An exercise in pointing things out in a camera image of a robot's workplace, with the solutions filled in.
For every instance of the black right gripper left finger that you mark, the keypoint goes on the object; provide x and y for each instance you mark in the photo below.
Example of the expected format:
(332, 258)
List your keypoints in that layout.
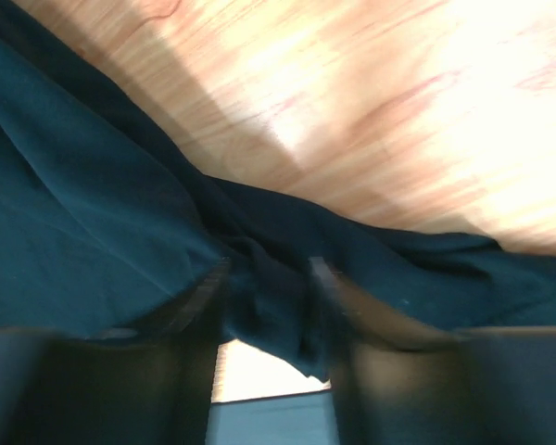
(147, 382)

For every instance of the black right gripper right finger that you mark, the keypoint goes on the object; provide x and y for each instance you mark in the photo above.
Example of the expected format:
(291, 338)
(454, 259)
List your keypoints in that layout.
(395, 380)

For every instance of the black t-shirt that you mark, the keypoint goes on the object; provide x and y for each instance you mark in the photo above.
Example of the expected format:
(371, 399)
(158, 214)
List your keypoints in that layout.
(102, 219)

